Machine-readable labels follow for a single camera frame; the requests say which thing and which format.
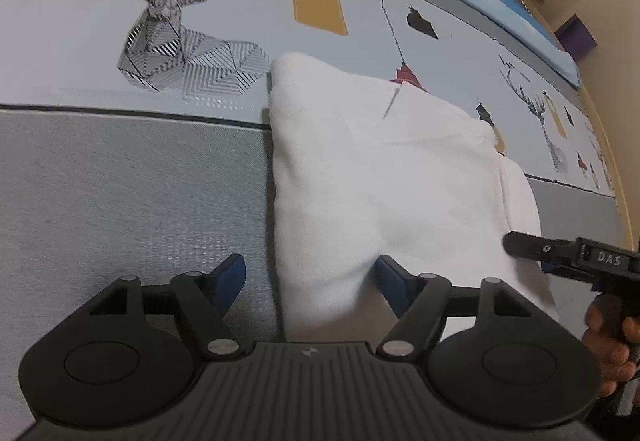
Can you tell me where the person's right hand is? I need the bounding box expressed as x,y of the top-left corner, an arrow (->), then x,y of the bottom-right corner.
581,295 -> 636,398

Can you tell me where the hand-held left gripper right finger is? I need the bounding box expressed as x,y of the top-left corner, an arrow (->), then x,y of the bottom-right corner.
375,255 -> 533,363

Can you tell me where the white small garment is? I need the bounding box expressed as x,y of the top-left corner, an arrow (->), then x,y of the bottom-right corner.
267,52 -> 558,343

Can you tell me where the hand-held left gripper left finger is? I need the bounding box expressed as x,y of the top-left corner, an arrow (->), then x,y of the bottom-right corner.
89,253 -> 247,362

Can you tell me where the purple box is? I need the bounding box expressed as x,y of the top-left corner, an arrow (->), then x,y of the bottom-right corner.
554,15 -> 599,66

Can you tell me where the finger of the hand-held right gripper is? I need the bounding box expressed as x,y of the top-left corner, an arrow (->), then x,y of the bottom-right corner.
501,230 -> 580,273

